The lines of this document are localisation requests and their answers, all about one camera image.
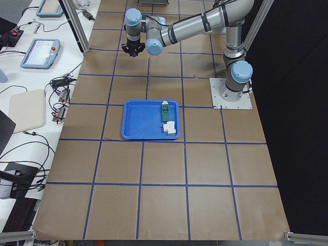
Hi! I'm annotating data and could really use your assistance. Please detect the black power adapter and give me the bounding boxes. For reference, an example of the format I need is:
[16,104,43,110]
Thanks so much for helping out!
[82,10,95,21]

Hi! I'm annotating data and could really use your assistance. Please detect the blue plastic tray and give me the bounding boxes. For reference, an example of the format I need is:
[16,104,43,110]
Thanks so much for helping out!
[121,99,180,140]

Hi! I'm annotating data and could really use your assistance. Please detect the blue teach pendant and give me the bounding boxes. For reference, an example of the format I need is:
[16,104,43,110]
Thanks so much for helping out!
[36,0,63,17]
[20,38,60,69]

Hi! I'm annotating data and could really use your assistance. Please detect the beige pad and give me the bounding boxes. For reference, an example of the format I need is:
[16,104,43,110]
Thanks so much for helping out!
[9,89,46,133]

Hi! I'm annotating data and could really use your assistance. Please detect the white red electrical component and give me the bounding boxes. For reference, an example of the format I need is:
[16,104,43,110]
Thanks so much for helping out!
[162,121,176,135]

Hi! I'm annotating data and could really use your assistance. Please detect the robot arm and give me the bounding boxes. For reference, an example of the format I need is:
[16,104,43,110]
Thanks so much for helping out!
[121,0,254,103]

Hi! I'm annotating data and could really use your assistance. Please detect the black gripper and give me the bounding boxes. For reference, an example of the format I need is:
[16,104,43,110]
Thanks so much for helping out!
[121,43,146,57]

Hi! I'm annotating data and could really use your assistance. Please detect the aluminium frame post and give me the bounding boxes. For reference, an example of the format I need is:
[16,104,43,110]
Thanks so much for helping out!
[58,0,90,53]

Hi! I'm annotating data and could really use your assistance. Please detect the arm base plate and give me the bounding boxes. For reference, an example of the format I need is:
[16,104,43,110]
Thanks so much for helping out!
[210,78,252,110]

